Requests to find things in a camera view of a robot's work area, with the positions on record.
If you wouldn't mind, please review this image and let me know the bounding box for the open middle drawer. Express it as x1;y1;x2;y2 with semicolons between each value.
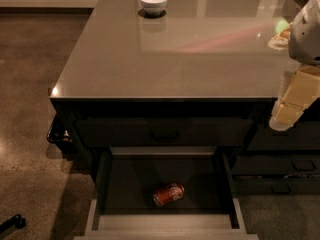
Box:
74;148;259;240

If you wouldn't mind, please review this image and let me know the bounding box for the white ceramic bowl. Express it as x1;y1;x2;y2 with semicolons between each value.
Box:
139;0;168;15

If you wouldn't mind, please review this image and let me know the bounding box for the black object on floor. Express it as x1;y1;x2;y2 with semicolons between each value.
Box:
0;214;26;239

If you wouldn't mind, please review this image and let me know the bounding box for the right middle drawer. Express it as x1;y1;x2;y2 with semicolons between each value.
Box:
231;154;320;176

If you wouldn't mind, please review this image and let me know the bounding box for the right upper drawer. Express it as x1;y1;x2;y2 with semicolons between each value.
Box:
249;121;320;150

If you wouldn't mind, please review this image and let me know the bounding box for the dark top drawer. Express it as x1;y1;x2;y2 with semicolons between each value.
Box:
75;118;254;147

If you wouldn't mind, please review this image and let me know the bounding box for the right bottom drawer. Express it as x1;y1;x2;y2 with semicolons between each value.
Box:
233;178;320;195

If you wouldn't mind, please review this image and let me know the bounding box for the red coke can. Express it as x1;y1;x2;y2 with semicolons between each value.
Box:
153;183;185;207

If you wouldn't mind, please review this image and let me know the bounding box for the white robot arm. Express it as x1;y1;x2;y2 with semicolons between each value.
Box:
268;0;320;131

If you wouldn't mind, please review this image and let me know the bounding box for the dark cabinet counter unit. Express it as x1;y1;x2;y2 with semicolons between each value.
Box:
51;0;319;182

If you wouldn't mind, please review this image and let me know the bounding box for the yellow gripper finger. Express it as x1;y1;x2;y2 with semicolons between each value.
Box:
269;65;320;131
268;24;291;50

